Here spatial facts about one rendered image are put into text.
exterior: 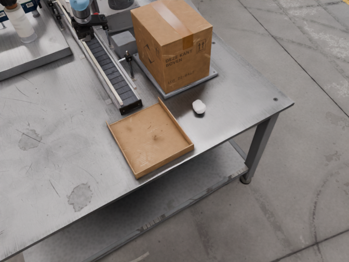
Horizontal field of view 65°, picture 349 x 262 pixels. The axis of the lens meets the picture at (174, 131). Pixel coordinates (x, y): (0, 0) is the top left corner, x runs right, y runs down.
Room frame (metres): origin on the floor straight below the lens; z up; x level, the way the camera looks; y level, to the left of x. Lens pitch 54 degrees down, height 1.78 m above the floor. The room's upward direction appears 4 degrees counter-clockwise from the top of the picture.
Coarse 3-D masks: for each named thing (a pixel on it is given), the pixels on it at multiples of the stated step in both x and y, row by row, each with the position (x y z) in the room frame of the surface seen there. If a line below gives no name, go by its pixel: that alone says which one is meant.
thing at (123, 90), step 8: (64, 8) 1.64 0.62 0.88; (96, 40) 1.29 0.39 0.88; (96, 48) 1.22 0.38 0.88; (96, 56) 1.16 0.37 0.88; (104, 56) 1.15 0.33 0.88; (104, 64) 1.09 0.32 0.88; (112, 64) 1.08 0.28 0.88; (104, 72) 1.03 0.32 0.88; (112, 72) 1.02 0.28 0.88; (104, 80) 1.02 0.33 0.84; (112, 80) 0.97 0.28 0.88; (120, 80) 0.97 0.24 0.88; (120, 88) 0.91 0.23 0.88; (128, 88) 0.91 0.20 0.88; (120, 96) 0.86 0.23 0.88; (128, 96) 0.86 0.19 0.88; (136, 96) 0.85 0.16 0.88; (128, 104) 0.81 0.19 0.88
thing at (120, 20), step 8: (104, 0) 1.61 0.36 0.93; (136, 0) 1.55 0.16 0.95; (104, 8) 1.51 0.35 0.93; (128, 8) 1.47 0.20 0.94; (112, 16) 1.44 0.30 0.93; (120, 16) 1.45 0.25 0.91; (128, 16) 1.46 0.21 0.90; (112, 24) 1.43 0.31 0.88; (120, 24) 1.45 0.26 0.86; (128, 24) 1.46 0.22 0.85
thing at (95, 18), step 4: (92, 16) 1.19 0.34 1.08; (96, 16) 1.20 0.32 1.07; (100, 16) 1.21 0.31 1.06; (104, 16) 1.22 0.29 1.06; (92, 20) 1.17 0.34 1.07; (96, 20) 1.18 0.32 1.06; (100, 20) 1.19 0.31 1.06; (104, 20) 1.20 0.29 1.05; (88, 24) 1.15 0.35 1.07; (92, 24) 1.16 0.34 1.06; (96, 24) 1.17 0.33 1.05; (100, 24) 1.19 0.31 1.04; (104, 24) 1.20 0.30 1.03
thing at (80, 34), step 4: (72, 20) 1.13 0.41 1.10; (72, 24) 1.16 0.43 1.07; (76, 24) 1.12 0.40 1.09; (80, 24) 1.12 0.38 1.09; (84, 24) 1.11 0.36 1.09; (76, 28) 1.15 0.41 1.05; (80, 28) 1.14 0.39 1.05; (84, 28) 1.15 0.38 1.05; (88, 28) 1.16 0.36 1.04; (92, 28) 1.17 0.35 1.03; (76, 32) 1.13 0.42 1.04; (80, 32) 1.13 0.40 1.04; (84, 32) 1.14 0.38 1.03; (88, 32) 1.15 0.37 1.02; (80, 36) 1.16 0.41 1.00; (84, 36) 1.16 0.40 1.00
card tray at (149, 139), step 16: (144, 112) 0.79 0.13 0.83; (160, 112) 0.79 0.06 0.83; (112, 128) 0.72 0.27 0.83; (128, 128) 0.71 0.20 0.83; (144, 128) 0.70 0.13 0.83; (160, 128) 0.70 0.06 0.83; (176, 128) 0.69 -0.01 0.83; (128, 144) 0.63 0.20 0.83; (144, 144) 0.62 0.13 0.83; (160, 144) 0.62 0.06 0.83; (176, 144) 0.61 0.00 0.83; (192, 144) 0.58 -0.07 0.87; (128, 160) 0.55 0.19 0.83; (144, 160) 0.55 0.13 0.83; (160, 160) 0.54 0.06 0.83
